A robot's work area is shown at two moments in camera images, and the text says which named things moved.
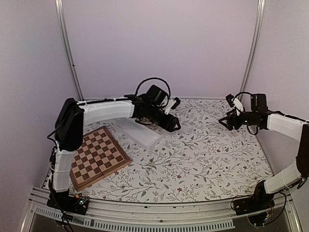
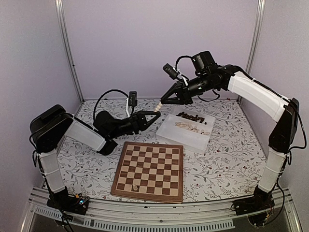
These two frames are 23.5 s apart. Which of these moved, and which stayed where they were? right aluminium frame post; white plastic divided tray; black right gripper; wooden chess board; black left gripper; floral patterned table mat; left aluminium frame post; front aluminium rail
Moved: black left gripper; wooden chess board; white plastic divided tray; black right gripper
Stayed: front aluminium rail; right aluminium frame post; left aluminium frame post; floral patterned table mat
